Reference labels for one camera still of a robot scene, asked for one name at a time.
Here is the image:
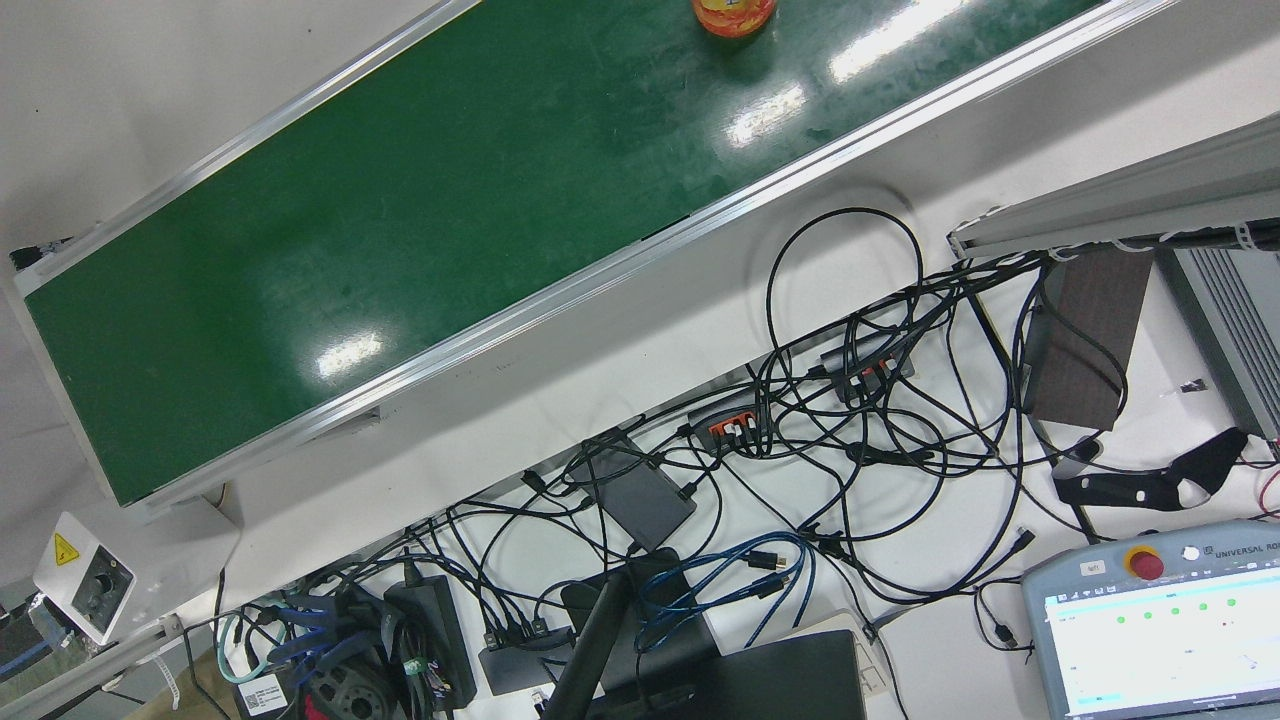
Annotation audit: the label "brown block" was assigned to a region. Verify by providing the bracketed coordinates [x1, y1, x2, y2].
[1022, 248, 1154, 433]

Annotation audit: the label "long black looped cable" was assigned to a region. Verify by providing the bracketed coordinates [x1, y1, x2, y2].
[765, 206, 926, 401]

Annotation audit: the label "aluminium profile post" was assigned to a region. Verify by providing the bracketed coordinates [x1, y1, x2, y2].
[946, 110, 1280, 263]

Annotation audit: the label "white control box warning label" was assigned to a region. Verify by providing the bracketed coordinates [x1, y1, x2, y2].
[33, 512, 137, 646]

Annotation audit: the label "orange juice bottle yellow cap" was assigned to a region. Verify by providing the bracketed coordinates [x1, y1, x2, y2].
[690, 0, 779, 39]

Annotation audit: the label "black cable tangle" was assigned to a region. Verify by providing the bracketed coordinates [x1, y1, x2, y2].
[180, 250, 1131, 720]

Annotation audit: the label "teal cable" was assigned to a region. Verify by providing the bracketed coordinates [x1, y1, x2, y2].
[216, 610, 301, 687]

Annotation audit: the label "grey teach pendant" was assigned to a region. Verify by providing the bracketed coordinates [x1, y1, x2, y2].
[1020, 518, 1280, 720]

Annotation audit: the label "grey finned power supply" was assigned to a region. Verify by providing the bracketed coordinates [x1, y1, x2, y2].
[1155, 245, 1280, 443]

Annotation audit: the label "grey hub orange ports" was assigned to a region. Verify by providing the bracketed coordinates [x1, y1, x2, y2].
[686, 392, 777, 457]
[820, 335, 917, 403]

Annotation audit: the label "black strap holder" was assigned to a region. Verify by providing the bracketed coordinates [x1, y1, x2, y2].
[1053, 428, 1251, 513]

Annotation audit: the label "green conveyor belt aluminium frame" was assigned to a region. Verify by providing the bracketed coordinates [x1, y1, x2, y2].
[8, 0, 1186, 526]

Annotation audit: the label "black round robot flange part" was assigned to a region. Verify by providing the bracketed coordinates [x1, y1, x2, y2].
[300, 640, 406, 720]

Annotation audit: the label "black monitor stand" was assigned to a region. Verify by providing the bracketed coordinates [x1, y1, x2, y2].
[540, 548, 723, 720]

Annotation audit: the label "white label tag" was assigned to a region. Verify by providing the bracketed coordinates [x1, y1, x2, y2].
[237, 672, 291, 717]

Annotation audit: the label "black power adapter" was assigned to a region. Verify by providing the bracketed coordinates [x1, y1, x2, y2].
[383, 575, 479, 711]

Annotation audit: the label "black flat box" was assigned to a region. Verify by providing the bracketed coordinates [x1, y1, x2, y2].
[578, 432, 698, 553]

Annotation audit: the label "black port hub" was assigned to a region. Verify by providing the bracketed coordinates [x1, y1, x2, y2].
[478, 620, 576, 697]

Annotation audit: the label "blue cable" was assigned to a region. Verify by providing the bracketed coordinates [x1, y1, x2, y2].
[635, 530, 818, 653]

